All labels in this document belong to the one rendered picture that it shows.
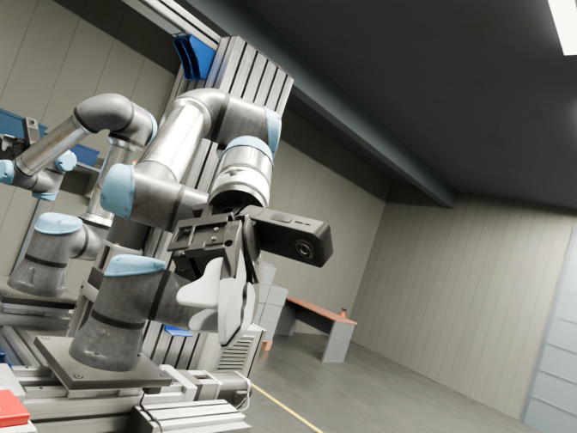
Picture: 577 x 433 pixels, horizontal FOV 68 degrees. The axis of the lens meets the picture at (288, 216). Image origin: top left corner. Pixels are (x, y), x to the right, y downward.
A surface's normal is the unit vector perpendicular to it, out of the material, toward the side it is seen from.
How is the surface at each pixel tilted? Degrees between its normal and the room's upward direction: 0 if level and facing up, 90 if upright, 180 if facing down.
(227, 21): 90
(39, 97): 90
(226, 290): 67
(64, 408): 90
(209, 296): 50
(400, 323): 90
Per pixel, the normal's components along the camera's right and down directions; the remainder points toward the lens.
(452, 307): -0.63, -0.26
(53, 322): 0.71, 0.18
